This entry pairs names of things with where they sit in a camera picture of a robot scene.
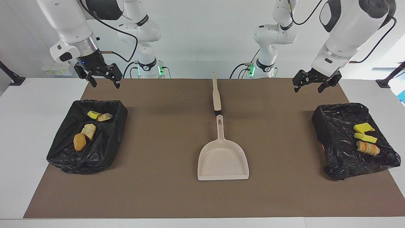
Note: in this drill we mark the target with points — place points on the pale toy dumpling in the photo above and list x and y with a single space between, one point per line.
104 117

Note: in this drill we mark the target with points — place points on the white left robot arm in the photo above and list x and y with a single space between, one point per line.
348 28

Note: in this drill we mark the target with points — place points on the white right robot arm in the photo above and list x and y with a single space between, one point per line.
69 22

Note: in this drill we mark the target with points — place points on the pale bread chunk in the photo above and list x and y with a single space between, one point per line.
89 131

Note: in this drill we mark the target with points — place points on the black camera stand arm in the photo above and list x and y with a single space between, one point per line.
390 76
11 75

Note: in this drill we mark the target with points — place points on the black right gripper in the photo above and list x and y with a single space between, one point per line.
95 65

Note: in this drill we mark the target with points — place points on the small yellow sponge piece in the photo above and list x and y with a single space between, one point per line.
367 138

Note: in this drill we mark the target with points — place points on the blue object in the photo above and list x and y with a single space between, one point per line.
402 97

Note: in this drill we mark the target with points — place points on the brown table mat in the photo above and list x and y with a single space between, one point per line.
221 196

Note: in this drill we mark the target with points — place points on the beige hand brush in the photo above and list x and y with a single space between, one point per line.
216 95

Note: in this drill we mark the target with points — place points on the striped toy croissant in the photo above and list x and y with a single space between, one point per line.
368 148

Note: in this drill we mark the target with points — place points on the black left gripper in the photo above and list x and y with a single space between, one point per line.
316 77

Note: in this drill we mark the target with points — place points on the brown fried nugget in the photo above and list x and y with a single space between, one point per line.
79 142

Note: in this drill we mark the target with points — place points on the notched yellow sponge piece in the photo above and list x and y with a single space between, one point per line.
363 127

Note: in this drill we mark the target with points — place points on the beige plastic dustpan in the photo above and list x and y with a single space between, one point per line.
223 158

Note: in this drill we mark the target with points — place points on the small white cardboard box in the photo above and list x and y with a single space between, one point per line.
46 70
65 69

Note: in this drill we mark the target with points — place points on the black bag lined bin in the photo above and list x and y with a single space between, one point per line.
107 142
335 136

